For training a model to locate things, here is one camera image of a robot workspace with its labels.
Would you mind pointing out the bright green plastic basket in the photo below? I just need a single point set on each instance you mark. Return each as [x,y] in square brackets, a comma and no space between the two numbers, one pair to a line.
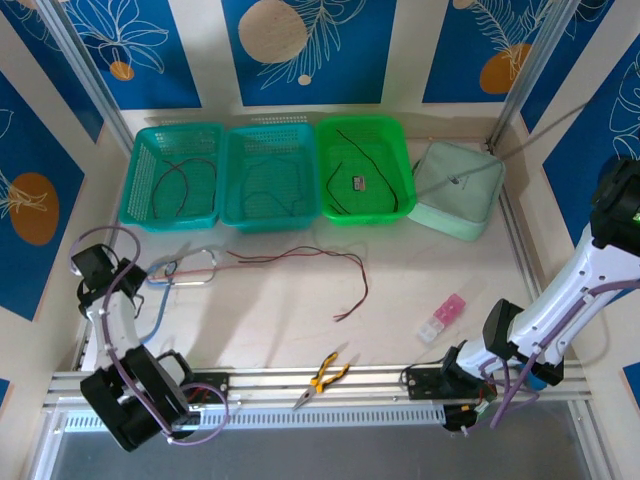
[370,135]

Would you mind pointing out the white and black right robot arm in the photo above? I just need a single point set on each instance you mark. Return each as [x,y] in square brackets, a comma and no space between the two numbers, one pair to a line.
[560,295]

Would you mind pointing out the aluminium frame post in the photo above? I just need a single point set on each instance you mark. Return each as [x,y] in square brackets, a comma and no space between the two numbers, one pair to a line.
[82,75]
[532,75]

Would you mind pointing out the blue stethoscope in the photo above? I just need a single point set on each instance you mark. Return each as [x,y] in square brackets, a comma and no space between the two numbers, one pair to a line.
[161,315]

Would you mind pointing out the pink and clear pill box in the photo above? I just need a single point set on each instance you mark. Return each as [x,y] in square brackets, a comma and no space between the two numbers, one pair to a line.
[440,320]

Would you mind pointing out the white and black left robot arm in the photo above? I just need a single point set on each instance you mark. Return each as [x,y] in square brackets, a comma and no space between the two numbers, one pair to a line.
[117,330]

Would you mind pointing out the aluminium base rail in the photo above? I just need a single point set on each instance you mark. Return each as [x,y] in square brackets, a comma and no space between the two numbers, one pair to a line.
[280,382]

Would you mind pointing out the pale green lidded box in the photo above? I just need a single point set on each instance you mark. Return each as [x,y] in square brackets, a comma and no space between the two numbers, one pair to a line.
[460,210]

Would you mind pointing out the teal blue plastic basket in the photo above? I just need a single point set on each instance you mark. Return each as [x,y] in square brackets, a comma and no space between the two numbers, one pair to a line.
[270,145]

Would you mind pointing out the small blue block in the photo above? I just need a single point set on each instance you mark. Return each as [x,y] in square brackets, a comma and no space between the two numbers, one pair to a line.
[539,384]

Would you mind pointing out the turquoise green plastic basket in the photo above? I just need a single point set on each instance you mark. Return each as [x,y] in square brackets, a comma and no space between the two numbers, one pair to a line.
[145,150]

